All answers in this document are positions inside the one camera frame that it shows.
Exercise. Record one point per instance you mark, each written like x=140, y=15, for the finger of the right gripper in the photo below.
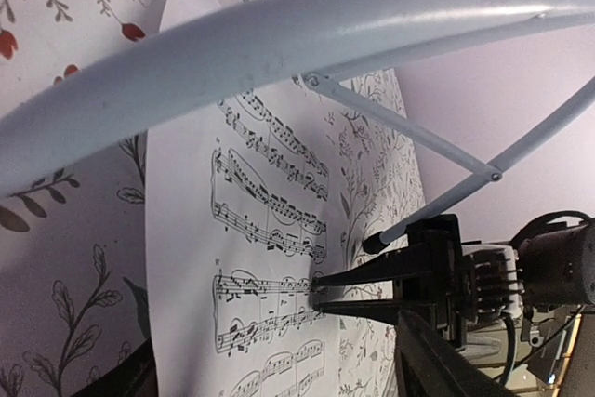
x=381, y=310
x=381, y=269

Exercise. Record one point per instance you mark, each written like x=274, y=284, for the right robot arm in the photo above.
x=556, y=259

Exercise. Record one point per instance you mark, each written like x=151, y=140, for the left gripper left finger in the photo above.
x=136, y=376

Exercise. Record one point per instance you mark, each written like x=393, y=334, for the white sheet music page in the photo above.
x=236, y=229

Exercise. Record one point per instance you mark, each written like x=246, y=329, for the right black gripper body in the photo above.
x=434, y=289

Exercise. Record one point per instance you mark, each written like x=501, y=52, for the light blue music stand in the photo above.
x=262, y=42

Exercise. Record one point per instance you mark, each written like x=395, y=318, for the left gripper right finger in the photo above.
x=427, y=365

